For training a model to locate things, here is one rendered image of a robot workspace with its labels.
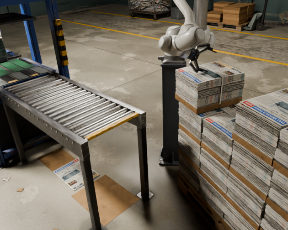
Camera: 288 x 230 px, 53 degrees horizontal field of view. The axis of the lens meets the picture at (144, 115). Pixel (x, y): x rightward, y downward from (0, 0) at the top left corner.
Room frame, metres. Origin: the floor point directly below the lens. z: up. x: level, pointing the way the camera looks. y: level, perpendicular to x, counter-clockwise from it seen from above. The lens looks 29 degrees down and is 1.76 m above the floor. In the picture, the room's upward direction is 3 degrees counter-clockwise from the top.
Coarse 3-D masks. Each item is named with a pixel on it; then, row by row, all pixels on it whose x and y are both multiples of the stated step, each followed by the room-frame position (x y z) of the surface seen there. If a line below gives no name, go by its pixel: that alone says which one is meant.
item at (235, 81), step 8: (208, 64) 1.99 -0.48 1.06; (216, 64) 1.98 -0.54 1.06; (224, 64) 1.97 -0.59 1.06; (224, 72) 1.82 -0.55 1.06; (232, 72) 1.82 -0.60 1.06; (240, 72) 1.81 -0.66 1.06; (232, 80) 1.76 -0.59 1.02; (240, 80) 1.79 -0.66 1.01; (232, 88) 1.77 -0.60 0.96; (240, 88) 1.80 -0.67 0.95; (224, 96) 1.75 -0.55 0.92; (232, 96) 1.78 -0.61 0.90; (240, 96) 1.80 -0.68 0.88
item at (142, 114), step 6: (48, 72) 2.74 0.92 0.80; (60, 78) 2.56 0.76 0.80; (66, 78) 2.54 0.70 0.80; (78, 84) 2.38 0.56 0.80; (90, 90) 2.23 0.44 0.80; (96, 90) 2.23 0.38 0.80; (102, 96) 2.10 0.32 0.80; (108, 96) 2.09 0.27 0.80; (114, 102) 1.98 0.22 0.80; (120, 102) 1.98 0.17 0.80; (132, 108) 1.87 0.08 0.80; (144, 114) 1.80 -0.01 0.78; (132, 120) 1.84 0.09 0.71; (138, 120) 1.80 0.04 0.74; (144, 120) 1.79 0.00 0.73; (138, 126) 1.80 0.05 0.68; (144, 126) 1.79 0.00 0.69
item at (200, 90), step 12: (180, 72) 1.86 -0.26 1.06; (192, 72) 1.84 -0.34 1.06; (204, 72) 1.84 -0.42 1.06; (180, 84) 1.87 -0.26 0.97; (192, 84) 1.71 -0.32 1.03; (204, 84) 1.68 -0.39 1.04; (216, 84) 1.72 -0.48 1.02; (180, 96) 1.86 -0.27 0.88; (192, 96) 1.72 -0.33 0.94; (204, 96) 1.69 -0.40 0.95
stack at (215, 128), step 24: (192, 120) 1.72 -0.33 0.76; (216, 120) 1.58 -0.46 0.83; (192, 144) 1.71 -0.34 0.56; (216, 144) 1.48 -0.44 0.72; (192, 168) 1.70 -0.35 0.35; (216, 168) 1.45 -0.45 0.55; (240, 168) 1.28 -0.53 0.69; (264, 168) 1.14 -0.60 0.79; (192, 192) 1.68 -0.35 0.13; (216, 192) 1.44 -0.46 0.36; (240, 192) 1.25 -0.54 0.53; (264, 192) 1.11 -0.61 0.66; (240, 216) 1.23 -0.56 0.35; (264, 216) 1.09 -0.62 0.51
